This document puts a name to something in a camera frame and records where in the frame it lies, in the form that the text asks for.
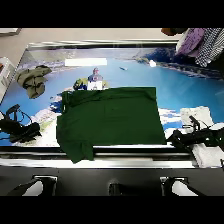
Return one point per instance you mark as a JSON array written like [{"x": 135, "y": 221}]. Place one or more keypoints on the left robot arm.
[{"x": 20, "y": 131}]

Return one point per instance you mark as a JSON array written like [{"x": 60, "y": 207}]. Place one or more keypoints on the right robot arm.
[{"x": 203, "y": 136}]

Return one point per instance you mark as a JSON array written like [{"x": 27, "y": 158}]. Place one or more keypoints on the dark green T-shirt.
[{"x": 110, "y": 116}]

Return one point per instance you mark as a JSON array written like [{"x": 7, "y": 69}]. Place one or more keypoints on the olive green garment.
[{"x": 33, "y": 80}]

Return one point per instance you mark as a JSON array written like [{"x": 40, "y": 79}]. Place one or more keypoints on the white garment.
[{"x": 199, "y": 115}]

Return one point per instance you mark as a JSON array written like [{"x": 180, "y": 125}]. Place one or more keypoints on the purple garment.
[{"x": 191, "y": 41}]

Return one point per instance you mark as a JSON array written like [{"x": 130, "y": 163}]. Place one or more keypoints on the black garment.
[{"x": 219, "y": 66}]

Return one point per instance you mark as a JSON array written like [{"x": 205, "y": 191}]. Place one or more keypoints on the checked shirt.
[{"x": 210, "y": 46}]

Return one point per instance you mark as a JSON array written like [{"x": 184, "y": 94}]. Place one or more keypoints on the silver frame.
[{"x": 133, "y": 162}]

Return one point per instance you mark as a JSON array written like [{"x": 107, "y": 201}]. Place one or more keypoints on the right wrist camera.
[{"x": 194, "y": 121}]

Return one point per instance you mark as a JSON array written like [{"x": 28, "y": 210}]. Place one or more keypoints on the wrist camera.
[
  {"x": 12, "y": 109},
  {"x": 194, "y": 121}
]

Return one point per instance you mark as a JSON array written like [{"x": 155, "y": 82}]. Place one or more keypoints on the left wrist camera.
[{"x": 12, "y": 109}]

